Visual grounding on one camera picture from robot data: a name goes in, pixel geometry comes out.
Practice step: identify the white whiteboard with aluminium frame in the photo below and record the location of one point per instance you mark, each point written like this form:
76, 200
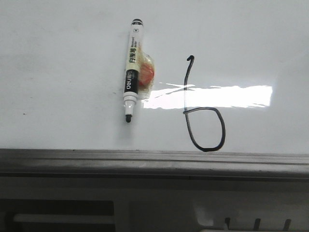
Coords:
223, 88

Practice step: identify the white plastic marker tray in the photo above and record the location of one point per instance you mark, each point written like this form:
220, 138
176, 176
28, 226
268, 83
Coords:
219, 210

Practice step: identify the black white whiteboard marker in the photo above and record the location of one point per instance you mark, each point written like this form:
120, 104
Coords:
132, 71

